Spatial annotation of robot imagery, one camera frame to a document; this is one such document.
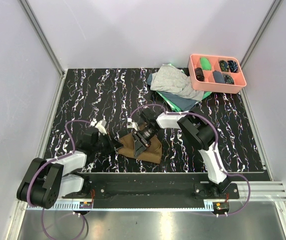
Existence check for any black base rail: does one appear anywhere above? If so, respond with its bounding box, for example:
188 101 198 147
65 173 240 210

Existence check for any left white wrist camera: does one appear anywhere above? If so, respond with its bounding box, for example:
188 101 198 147
90 119 107 135

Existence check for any green rolled sock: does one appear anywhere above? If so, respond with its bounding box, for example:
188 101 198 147
200 57 211 71

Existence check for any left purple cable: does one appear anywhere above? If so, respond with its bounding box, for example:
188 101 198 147
26 119 96 240

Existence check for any grey cloth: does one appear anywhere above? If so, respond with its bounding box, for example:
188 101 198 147
150 64 204 101

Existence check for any purple cable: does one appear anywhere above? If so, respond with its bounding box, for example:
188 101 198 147
129 103 252 217
26 119 96 240

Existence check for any pink compartment tray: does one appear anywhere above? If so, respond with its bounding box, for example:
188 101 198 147
188 54 247 94

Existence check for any patterned sock bottom right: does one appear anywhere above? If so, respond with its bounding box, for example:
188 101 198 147
222 73 234 85

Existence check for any dark brown rolled sock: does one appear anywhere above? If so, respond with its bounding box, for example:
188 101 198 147
194 67 205 82

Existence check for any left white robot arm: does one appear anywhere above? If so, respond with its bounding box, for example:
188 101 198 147
16 127 123 209

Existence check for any patterned sock top middle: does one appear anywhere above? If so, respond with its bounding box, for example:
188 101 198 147
218 60 229 72

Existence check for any green cloth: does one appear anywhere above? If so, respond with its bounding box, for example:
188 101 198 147
150 64 211 112

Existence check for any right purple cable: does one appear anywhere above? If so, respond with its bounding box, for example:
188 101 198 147
129 103 252 217

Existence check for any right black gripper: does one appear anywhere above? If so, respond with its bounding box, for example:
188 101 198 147
131 125 159 158

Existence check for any blue grey rolled sock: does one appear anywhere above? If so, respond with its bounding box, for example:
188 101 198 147
212 70 225 84

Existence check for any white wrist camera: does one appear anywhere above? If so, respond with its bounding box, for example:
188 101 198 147
127 118 138 131
90 119 107 135

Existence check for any dark patterned sock top right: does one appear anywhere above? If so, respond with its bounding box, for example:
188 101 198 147
227 60 239 73

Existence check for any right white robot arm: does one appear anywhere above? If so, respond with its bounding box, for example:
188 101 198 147
127 108 231 198

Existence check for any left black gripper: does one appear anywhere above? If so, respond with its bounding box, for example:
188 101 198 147
93 130 123 154

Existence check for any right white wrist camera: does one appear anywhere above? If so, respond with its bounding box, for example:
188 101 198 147
127 118 138 131

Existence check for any brown cloth napkin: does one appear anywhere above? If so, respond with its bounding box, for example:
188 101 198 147
118 133 162 164

